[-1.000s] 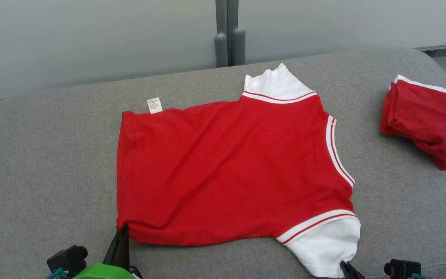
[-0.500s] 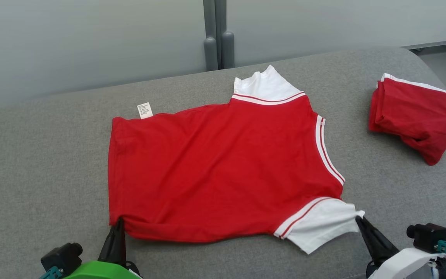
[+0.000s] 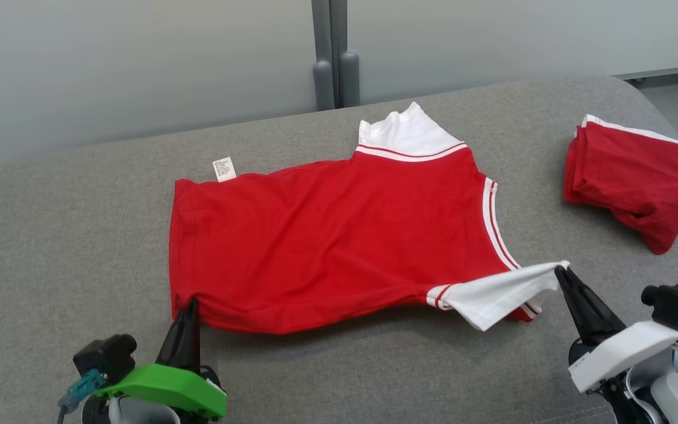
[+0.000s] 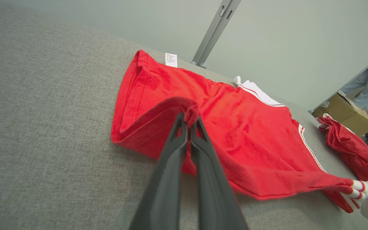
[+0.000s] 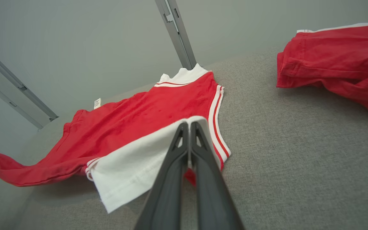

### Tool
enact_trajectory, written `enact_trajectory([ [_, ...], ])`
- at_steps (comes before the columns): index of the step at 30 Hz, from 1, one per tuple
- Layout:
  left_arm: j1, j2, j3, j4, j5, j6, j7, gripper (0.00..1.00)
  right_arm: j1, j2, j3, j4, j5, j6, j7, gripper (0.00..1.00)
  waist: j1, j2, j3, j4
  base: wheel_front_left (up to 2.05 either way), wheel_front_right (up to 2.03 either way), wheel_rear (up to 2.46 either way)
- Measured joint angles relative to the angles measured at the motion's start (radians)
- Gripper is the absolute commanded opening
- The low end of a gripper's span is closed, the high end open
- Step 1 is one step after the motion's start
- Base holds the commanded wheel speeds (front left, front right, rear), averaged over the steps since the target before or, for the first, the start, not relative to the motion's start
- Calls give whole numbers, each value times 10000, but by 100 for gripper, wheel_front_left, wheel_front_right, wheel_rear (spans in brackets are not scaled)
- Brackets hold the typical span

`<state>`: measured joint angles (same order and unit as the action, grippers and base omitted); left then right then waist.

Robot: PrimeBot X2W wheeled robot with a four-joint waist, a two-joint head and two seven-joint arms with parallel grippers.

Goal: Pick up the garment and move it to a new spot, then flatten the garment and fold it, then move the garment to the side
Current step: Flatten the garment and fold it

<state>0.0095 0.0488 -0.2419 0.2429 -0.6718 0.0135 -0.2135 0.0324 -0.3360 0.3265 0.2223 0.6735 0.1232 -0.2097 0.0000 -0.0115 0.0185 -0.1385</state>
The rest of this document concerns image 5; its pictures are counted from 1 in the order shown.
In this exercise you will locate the red jersey with white sleeves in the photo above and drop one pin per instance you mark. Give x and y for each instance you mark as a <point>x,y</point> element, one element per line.
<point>133,121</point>

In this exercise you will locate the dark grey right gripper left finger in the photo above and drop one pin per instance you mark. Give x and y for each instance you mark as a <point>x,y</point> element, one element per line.
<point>168,191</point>

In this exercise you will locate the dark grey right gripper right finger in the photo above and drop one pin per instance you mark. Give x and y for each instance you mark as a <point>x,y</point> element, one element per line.
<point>212,198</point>

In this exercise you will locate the red shorts with white trim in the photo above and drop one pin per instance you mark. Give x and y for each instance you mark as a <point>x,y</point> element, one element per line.
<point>340,60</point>

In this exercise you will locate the grey double partition post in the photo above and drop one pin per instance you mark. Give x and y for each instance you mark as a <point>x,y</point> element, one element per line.
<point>178,35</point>

